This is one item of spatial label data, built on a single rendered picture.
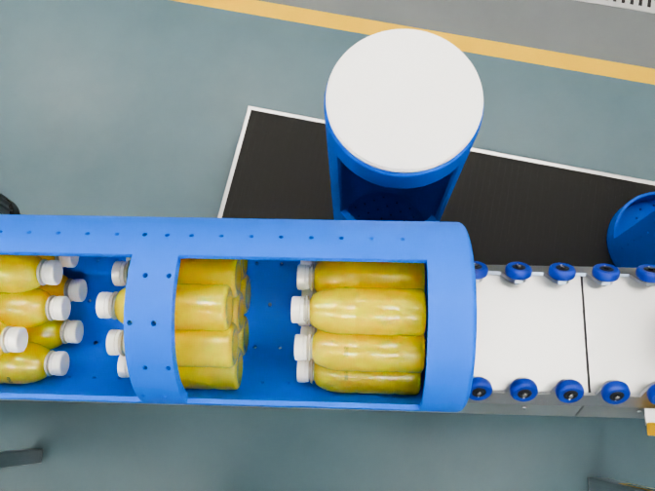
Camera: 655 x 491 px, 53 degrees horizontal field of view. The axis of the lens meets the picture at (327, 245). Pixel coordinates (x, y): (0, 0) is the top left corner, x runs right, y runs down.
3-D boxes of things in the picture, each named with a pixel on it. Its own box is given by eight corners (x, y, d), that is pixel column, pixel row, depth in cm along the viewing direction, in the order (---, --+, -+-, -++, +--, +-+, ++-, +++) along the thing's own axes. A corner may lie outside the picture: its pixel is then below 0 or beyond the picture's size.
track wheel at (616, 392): (635, 389, 107) (631, 379, 109) (606, 388, 108) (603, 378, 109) (628, 406, 110) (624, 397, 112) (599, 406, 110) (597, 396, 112)
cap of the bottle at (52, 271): (41, 259, 102) (53, 260, 101) (53, 259, 105) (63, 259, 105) (40, 284, 101) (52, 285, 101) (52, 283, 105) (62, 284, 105)
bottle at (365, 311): (426, 339, 92) (300, 336, 93) (421, 333, 99) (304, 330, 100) (427, 289, 92) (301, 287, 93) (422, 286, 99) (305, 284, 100)
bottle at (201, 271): (234, 258, 98) (116, 256, 99) (234, 303, 99) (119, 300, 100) (242, 249, 105) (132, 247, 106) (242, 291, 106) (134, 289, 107)
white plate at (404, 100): (303, 56, 119) (304, 60, 120) (358, 193, 112) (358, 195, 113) (446, 8, 121) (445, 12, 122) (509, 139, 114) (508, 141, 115)
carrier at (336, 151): (322, 208, 205) (355, 293, 198) (301, 59, 121) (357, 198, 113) (407, 177, 207) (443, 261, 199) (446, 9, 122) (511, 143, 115)
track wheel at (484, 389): (494, 385, 108) (492, 375, 110) (467, 384, 108) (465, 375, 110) (490, 403, 111) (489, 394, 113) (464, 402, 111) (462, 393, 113)
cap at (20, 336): (1, 336, 99) (14, 336, 99) (14, 321, 103) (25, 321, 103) (8, 357, 101) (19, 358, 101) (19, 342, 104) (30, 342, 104)
